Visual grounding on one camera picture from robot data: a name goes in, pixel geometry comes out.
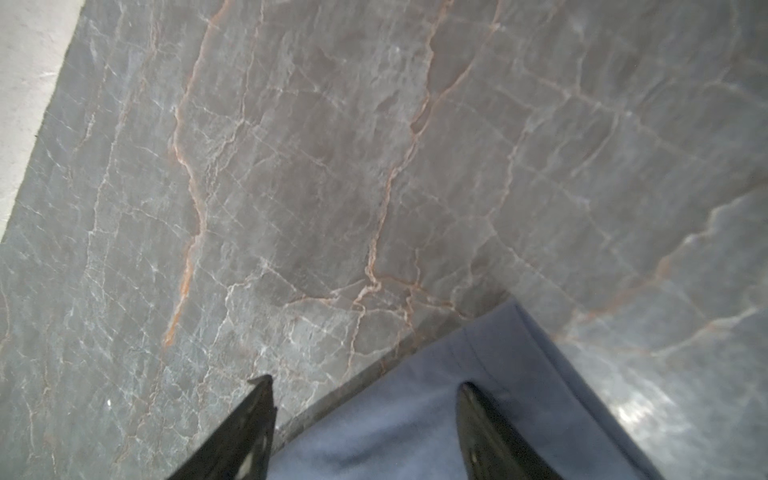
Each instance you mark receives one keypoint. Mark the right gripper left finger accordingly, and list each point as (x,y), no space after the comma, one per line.
(240,448)

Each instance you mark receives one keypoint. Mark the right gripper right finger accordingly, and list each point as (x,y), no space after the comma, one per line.
(491,447)

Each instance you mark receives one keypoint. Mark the blue-grey tank top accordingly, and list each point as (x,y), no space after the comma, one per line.
(403,426)

